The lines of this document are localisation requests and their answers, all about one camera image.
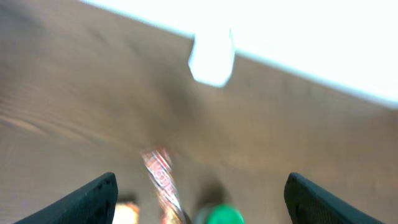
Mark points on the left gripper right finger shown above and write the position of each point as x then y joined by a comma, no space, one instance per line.
307,202

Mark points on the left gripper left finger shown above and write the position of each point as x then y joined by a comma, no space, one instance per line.
92,203

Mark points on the small orange snack box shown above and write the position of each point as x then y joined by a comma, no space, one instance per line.
126,213

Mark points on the red Top chocolate bar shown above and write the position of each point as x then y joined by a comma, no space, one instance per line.
159,166

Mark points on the green lid jar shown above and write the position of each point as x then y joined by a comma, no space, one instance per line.
218,214

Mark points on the white barcode scanner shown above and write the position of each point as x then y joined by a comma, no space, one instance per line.
211,61

